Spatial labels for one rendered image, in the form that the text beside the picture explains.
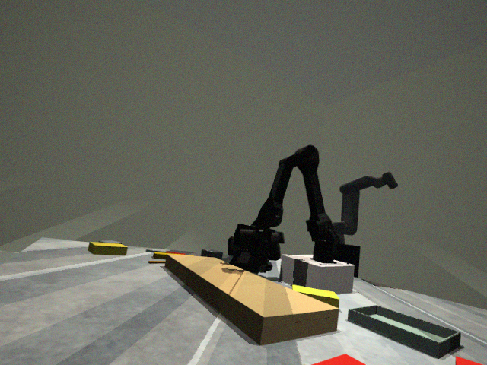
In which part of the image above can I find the tan wooden floor panel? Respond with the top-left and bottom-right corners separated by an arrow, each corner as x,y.
165,254 -> 339,346

